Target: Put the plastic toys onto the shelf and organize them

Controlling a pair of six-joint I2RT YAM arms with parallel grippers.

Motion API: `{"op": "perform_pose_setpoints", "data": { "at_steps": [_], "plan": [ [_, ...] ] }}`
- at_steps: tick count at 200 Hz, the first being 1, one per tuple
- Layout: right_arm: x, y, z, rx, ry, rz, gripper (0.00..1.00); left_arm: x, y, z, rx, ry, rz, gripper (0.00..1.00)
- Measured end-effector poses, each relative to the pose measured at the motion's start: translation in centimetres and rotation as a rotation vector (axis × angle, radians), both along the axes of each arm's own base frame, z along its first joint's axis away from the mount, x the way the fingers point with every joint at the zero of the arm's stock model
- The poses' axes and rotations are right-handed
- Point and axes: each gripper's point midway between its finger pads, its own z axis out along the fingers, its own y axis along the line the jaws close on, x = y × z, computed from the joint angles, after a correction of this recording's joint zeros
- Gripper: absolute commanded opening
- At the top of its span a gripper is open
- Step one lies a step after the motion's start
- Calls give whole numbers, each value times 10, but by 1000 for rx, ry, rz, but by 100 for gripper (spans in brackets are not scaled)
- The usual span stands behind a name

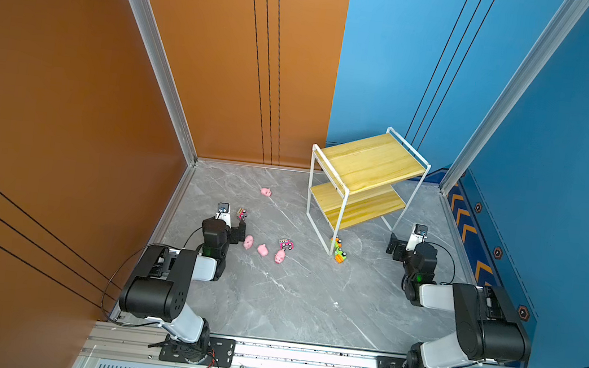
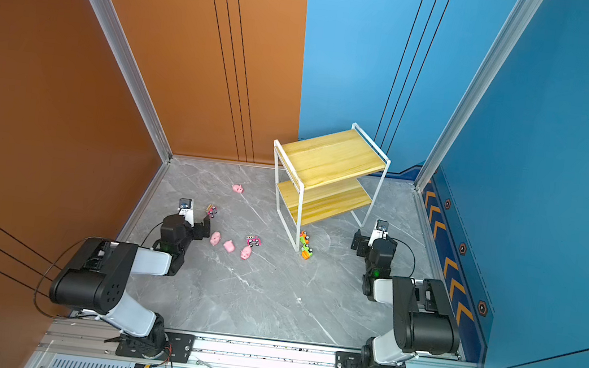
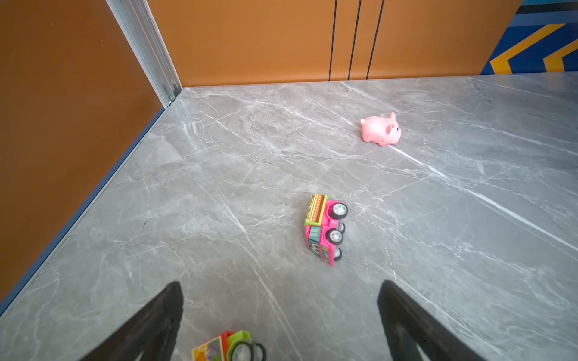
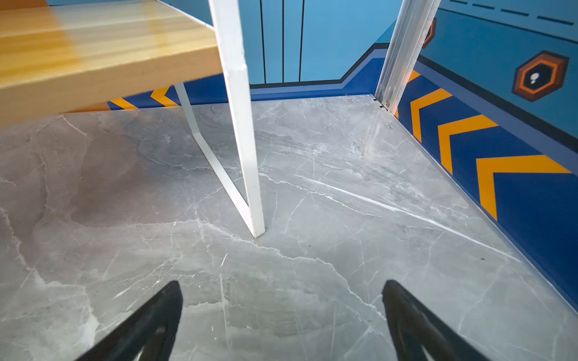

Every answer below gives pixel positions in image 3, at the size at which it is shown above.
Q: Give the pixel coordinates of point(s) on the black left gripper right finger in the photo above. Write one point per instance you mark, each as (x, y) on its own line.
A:
(414, 334)

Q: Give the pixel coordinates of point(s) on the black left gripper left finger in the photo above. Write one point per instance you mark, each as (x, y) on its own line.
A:
(150, 334)

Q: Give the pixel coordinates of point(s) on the green red toy truck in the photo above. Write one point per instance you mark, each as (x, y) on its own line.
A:
(230, 346)

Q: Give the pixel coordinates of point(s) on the pink toy truck striped roof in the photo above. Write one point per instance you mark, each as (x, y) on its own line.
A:
(324, 228)

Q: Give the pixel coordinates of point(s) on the pink toy pig far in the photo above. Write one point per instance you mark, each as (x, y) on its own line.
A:
(381, 130)

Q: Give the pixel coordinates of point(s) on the left aluminium corner post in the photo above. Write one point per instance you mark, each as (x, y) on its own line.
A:
(141, 31)

